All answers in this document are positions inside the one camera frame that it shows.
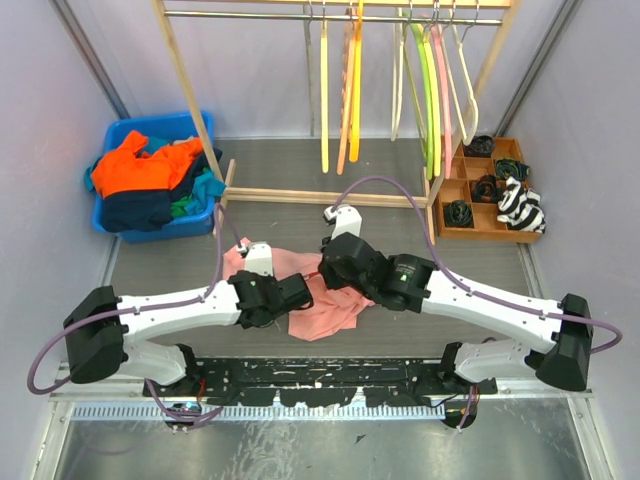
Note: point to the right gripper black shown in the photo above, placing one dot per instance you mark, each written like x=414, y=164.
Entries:
x=330, y=280

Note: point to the pink t shirt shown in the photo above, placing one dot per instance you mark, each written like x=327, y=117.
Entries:
x=333, y=310

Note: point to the cream hanger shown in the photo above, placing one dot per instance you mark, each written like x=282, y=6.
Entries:
x=469, y=122

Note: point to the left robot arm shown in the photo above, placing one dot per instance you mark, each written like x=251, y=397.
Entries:
x=122, y=341

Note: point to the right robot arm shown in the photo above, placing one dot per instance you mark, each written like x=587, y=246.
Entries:
x=544, y=338

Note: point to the yellow green hanger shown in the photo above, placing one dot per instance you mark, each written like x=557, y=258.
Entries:
x=435, y=147

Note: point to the light orange hanger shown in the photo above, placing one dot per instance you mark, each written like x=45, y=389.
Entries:
x=347, y=80

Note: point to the pale yellow hanger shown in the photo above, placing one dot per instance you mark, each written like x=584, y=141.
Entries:
x=324, y=97

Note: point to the white hanger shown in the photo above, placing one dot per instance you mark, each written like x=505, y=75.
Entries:
x=397, y=78

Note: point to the rolled dark sock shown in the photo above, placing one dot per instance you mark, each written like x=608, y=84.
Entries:
x=481, y=146
x=458, y=214
x=506, y=168
x=485, y=190

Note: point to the wooden compartment tray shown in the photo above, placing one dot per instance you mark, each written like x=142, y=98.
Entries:
x=465, y=170

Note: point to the teal garment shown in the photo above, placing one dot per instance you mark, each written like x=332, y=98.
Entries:
x=190, y=198

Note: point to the navy garment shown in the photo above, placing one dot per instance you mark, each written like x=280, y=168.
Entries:
x=116, y=222

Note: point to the black white striped cloth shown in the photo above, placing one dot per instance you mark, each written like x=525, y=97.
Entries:
x=519, y=208

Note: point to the blue plastic bin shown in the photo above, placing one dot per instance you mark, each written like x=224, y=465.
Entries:
x=167, y=129

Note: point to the orange garment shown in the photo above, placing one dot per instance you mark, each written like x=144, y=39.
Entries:
x=125, y=169

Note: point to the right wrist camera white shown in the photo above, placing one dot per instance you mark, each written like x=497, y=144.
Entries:
x=344, y=218

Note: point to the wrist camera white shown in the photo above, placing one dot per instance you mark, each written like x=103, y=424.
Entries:
x=344, y=218
x=256, y=257

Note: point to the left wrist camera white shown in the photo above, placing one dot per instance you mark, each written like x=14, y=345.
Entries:
x=256, y=257

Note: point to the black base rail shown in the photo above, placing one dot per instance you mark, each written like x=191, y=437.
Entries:
x=314, y=382

